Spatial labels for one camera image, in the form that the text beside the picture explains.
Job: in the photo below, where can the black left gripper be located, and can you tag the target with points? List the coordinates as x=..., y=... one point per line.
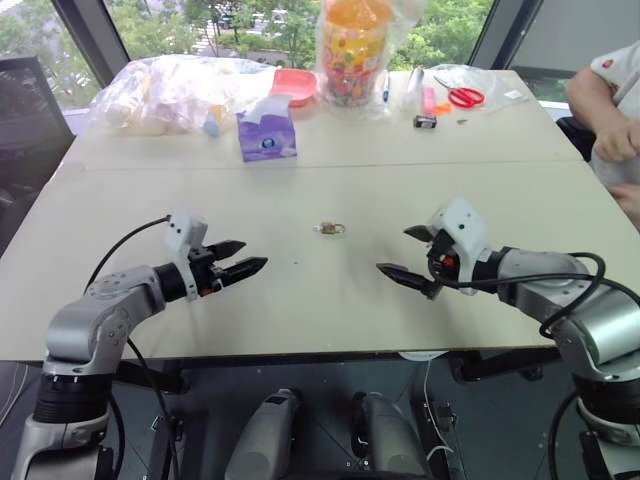
x=205, y=272

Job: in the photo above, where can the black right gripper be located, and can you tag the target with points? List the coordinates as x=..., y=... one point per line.
x=442, y=260

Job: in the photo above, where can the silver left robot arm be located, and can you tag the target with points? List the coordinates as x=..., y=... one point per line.
x=85, y=325

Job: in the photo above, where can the person's right forearm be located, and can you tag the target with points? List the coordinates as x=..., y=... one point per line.
x=587, y=97

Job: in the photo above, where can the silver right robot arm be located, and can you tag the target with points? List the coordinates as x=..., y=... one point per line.
x=575, y=305

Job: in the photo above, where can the person's left hand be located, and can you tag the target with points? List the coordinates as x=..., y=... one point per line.
x=629, y=197

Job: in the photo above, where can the person's right hand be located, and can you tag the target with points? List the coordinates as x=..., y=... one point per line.
x=615, y=142

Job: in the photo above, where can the purple tissue box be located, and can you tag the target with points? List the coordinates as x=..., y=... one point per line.
x=267, y=137

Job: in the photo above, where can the small black box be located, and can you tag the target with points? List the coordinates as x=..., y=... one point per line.
x=425, y=122

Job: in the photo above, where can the blue and yellow small bottle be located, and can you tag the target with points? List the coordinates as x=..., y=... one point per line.
x=212, y=122

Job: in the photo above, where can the small orange object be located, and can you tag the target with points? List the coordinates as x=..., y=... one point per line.
x=443, y=108

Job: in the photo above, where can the pink highlighter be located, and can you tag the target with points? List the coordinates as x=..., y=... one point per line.
x=429, y=99

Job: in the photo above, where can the white plastic wrapped item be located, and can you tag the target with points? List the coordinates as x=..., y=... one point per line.
x=414, y=87

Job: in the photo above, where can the blue and white pen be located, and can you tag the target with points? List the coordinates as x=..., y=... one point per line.
x=386, y=87

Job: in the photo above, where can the grey rounded robot leg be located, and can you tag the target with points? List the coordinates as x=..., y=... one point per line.
x=265, y=435
x=390, y=440

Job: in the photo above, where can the large clear plastic bag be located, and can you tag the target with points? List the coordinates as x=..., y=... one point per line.
x=165, y=95

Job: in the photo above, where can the pink plastic bowl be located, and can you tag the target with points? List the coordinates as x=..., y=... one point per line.
x=295, y=87

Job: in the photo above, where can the flat clear plastic bag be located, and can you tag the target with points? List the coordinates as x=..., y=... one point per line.
x=500, y=87

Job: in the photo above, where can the black seat beside person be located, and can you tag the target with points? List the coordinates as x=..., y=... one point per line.
x=575, y=137

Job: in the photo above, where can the colourful candy jar in bag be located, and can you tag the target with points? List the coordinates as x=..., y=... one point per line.
x=355, y=55

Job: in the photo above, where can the black mesh office chair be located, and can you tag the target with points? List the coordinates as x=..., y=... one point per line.
x=30, y=130

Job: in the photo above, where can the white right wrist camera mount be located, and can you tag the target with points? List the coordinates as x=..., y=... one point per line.
x=467, y=235

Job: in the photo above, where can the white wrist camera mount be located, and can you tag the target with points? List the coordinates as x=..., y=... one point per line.
x=467, y=235
x=185, y=232

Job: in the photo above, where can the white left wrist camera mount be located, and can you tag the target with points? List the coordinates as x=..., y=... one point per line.
x=185, y=232

